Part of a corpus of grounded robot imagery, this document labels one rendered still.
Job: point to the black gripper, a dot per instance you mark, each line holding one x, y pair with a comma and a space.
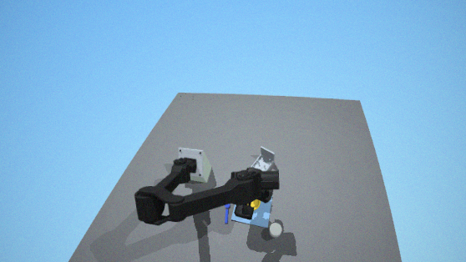
245, 211

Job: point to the light blue square mat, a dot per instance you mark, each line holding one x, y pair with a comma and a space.
260, 216

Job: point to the yellow plate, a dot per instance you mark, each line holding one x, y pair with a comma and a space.
256, 203

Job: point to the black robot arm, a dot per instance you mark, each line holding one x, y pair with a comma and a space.
242, 188

